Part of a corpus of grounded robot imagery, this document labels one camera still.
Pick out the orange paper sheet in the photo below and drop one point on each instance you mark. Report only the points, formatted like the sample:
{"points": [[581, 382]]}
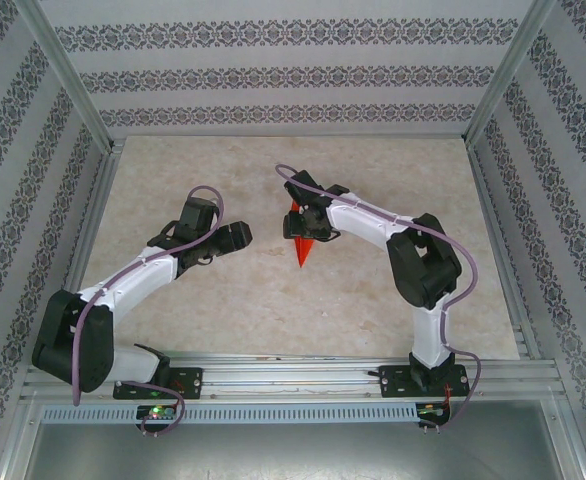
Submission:
{"points": [[303, 252]]}

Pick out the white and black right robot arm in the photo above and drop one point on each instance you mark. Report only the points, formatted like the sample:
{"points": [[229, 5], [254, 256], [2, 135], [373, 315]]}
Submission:
{"points": [[423, 260]]}

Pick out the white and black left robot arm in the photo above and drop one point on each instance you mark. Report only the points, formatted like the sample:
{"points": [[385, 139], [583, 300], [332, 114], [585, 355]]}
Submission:
{"points": [[73, 340]]}

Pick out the grey metal sheet panel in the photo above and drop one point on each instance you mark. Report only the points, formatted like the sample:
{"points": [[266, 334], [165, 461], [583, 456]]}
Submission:
{"points": [[293, 455]]}

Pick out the left controller board with LEDs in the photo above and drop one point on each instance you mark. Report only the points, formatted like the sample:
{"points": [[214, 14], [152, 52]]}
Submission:
{"points": [[155, 412]]}

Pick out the controller board with leds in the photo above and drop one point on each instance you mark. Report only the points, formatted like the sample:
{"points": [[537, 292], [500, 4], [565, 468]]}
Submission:
{"points": [[430, 410], [155, 412]]}

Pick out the right controller board with LEDs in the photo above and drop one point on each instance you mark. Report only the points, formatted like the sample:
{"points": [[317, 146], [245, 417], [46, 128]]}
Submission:
{"points": [[430, 410]]}

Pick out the aluminium side rail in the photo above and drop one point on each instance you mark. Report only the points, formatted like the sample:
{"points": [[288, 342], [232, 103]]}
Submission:
{"points": [[95, 210], [520, 340]]}

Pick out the aluminium mounting rail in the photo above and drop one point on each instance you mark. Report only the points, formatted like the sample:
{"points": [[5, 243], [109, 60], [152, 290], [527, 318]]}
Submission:
{"points": [[293, 375]]}

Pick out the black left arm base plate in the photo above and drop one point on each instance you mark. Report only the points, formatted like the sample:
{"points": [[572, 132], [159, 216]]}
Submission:
{"points": [[188, 382]]}

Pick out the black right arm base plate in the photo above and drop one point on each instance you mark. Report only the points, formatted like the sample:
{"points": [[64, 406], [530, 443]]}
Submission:
{"points": [[395, 382]]}

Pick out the aluminium frame post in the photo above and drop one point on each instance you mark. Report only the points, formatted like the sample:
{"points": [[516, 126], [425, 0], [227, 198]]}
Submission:
{"points": [[508, 75], [68, 80]]}

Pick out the aluminium frame bar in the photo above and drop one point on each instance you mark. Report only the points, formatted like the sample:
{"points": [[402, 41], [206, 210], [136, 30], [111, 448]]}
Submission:
{"points": [[573, 440], [18, 440]]}

